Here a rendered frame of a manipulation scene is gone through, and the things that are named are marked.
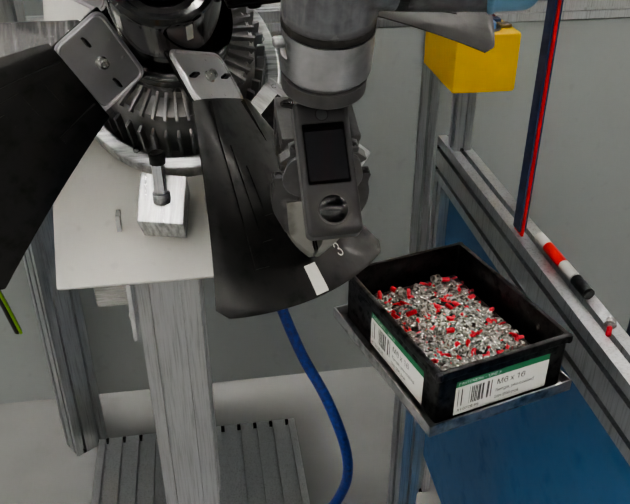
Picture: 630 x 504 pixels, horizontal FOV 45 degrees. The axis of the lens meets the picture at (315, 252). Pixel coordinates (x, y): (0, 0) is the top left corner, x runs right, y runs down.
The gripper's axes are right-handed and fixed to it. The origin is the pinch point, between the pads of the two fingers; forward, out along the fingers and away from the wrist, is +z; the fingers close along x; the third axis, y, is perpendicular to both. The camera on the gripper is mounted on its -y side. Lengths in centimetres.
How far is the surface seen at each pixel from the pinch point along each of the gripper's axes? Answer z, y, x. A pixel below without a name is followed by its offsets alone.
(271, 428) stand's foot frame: 108, 40, -1
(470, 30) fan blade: -13.6, 17.3, -18.4
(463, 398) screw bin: 11.1, -11.8, -14.4
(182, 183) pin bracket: 6.4, 18.2, 13.0
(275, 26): 28, 86, -6
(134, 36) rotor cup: -12.9, 19.5, 16.3
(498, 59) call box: 7, 42, -34
